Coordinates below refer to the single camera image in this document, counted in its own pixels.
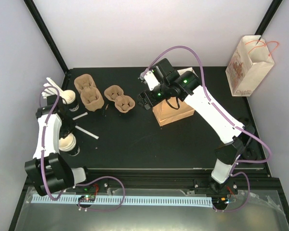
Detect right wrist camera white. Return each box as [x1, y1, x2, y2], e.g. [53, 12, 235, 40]
[140, 70, 160, 91]

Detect brown paper bag white handles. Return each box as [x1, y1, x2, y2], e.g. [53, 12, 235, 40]
[152, 100, 195, 127]

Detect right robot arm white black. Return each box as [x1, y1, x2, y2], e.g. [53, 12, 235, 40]
[138, 58, 255, 194]

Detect right black corner post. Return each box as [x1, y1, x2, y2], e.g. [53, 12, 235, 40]
[254, 0, 283, 36]

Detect white printed paper bag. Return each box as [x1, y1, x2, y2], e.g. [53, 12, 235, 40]
[225, 35, 279, 97]

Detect paper cup holding stirrers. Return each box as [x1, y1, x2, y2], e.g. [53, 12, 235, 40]
[63, 90, 79, 112]

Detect small green circuit board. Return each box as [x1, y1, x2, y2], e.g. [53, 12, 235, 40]
[78, 195, 95, 203]

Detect left black corner post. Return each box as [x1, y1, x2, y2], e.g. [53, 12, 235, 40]
[23, 0, 69, 74]

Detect black corner post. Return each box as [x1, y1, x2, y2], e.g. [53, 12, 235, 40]
[254, 0, 283, 36]
[23, 0, 69, 74]

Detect white wrapped straw on table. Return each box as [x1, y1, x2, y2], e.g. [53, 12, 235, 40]
[75, 126, 99, 140]

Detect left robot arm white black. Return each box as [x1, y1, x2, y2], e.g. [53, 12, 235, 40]
[25, 95, 94, 196]

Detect light blue cable duct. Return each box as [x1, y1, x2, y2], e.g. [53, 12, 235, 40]
[31, 194, 212, 208]

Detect stacked brown pulp cup carriers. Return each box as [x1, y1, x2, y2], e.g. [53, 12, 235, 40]
[74, 74, 104, 112]

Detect black cup lid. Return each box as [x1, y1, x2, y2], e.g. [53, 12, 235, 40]
[242, 148, 257, 161]

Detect bundle of white wrapped straws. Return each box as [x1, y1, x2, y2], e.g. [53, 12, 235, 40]
[41, 77, 64, 99]

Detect black aluminium frame rail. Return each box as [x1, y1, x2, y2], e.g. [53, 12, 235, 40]
[76, 169, 283, 195]

